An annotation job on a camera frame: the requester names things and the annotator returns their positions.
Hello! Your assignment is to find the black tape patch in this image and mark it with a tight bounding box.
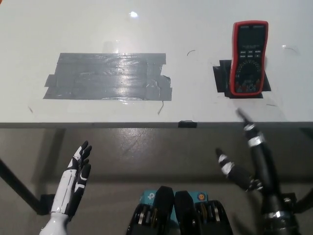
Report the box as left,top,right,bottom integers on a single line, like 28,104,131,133
212,60,272,99

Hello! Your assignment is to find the red and black multimeter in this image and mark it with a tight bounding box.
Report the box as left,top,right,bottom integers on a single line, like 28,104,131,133
228,21,269,96

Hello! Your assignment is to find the black table foot plate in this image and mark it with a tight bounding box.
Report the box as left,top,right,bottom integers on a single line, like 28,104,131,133
281,192,298,209
36,194,56,216

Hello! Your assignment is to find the black right hand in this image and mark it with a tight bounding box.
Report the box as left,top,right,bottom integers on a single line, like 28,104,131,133
215,107,296,218

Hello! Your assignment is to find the black and teal robot body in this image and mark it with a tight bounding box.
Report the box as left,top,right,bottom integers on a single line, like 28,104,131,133
126,186,234,235

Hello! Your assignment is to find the white and black left hand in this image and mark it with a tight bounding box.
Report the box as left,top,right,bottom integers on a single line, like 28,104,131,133
40,141,93,235

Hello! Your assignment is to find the grey duct tape patch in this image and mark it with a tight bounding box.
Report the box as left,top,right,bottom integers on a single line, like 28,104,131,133
43,52,173,101

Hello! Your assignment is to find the small black tape strip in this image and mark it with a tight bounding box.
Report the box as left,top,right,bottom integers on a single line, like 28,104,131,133
178,119,198,129

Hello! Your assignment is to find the black diagonal table leg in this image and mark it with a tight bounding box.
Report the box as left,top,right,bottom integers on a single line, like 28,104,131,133
0,158,41,216

